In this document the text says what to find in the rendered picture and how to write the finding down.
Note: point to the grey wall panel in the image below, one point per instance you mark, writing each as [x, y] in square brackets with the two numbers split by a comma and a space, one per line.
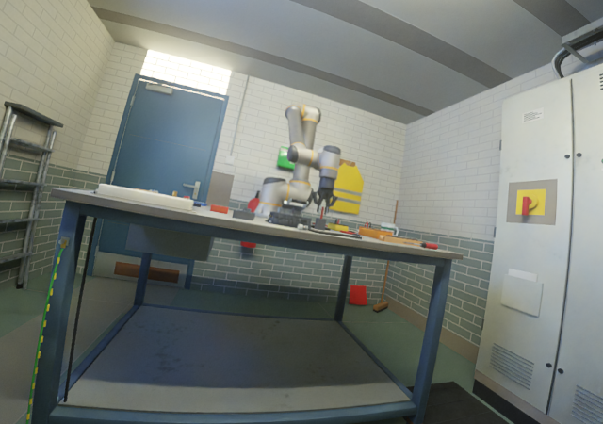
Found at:
[220, 188]

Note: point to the blue door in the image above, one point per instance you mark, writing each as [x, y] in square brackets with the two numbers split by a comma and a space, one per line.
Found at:
[165, 179]

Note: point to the red and yellow rotary switch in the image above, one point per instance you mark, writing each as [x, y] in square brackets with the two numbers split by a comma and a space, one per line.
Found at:
[529, 202]

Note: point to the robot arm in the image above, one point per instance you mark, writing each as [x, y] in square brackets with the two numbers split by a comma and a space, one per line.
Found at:
[301, 160]

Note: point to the wooden flat board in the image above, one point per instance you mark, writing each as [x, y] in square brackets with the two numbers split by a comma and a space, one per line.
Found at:
[402, 240]

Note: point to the orange caddy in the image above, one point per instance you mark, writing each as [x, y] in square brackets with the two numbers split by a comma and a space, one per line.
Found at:
[376, 232]

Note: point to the grey step ladder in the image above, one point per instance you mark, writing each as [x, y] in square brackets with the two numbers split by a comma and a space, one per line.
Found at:
[26, 184]

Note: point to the white flat box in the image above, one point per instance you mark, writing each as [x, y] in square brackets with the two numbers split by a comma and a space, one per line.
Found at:
[146, 195]

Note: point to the dark gateway body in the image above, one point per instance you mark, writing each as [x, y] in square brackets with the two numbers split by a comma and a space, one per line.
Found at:
[291, 217]

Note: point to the dark grey small box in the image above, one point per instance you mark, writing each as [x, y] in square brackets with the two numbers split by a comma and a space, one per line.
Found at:
[244, 215]

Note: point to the white document pocket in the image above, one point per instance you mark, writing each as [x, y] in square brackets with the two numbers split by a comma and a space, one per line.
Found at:
[521, 293]

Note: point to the yellow safety vest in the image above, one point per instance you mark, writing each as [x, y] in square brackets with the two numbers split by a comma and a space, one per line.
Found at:
[347, 188]

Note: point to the red small block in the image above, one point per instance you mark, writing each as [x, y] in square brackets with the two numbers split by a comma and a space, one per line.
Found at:
[218, 208]

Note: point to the dark tool rack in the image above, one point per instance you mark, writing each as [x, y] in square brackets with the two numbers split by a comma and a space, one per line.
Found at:
[321, 225]

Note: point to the white electrical cabinet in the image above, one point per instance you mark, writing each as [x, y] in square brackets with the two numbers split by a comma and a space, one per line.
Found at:
[546, 254]

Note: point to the green wall sign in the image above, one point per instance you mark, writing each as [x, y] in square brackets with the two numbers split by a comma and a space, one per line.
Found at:
[282, 158]

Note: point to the wooden broom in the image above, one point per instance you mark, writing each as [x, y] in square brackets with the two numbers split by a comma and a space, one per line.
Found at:
[387, 273]

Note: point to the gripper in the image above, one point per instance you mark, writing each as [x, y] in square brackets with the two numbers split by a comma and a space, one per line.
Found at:
[328, 178]

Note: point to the blue steel workbench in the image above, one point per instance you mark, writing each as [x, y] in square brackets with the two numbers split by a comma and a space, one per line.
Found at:
[245, 301]

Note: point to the grey bench drawer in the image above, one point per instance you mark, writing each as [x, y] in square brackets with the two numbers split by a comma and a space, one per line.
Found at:
[167, 240]

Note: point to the red round object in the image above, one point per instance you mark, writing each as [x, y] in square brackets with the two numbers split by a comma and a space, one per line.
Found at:
[254, 204]

